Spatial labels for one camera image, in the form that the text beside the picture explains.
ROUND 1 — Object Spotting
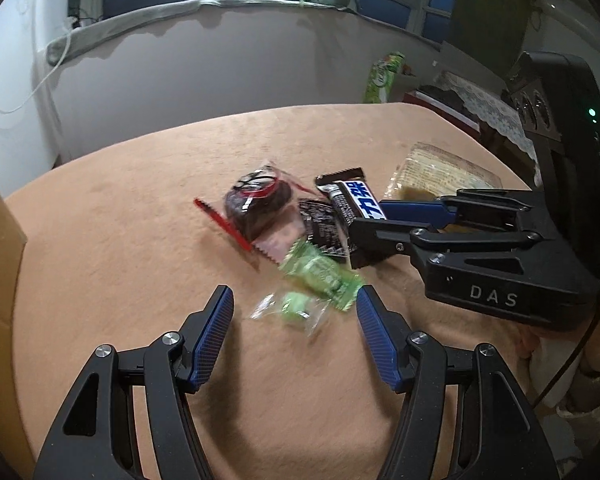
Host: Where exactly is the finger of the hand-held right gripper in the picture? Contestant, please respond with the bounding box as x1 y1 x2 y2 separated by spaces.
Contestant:
380 187 536 226
347 217 543 271

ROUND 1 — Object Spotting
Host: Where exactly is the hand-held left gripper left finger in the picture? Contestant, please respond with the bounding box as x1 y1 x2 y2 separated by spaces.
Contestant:
32 285 235 480

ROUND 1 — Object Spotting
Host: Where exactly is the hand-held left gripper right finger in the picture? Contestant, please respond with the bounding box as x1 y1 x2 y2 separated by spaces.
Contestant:
356 285 551 480

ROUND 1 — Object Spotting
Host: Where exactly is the clear pack of biscuits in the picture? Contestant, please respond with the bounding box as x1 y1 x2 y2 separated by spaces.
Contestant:
382 142 503 202

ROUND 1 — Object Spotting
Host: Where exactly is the dark chocolate bar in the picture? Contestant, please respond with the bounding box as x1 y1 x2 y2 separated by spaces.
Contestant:
314 167 387 233

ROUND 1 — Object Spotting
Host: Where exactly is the black snack packet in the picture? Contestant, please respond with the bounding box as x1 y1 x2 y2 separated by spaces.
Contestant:
297 199 355 262

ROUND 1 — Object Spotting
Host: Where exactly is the green candy packet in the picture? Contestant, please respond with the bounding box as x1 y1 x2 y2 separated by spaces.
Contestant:
279 240 365 312

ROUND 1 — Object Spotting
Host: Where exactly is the small green candy clear wrapper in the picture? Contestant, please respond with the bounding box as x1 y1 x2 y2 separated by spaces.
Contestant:
249 290 332 337

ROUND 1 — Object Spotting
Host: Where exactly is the brown cake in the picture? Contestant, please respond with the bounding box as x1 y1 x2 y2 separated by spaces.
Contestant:
194 160 312 262

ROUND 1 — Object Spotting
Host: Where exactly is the person's right forearm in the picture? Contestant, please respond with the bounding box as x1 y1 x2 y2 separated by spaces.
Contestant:
517 325 600 423

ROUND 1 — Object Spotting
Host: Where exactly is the red cardboard box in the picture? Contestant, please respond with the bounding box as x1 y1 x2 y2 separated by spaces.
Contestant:
402 87 481 133

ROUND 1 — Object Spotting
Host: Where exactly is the white lace cloth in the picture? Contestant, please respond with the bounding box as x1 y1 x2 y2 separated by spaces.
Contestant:
432 71 540 162

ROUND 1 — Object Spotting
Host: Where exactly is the green paper bag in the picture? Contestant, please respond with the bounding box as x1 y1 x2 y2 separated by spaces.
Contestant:
364 51 407 105

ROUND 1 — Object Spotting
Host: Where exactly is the grey window sill cloth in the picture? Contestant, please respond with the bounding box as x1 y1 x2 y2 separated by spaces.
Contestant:
46 0 446 66

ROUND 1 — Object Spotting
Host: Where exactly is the black cable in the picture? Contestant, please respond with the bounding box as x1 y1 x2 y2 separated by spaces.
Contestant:
529 290 600 407

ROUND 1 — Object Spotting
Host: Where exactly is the white cable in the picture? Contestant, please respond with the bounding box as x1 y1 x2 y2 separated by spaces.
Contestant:
0 25 76 115

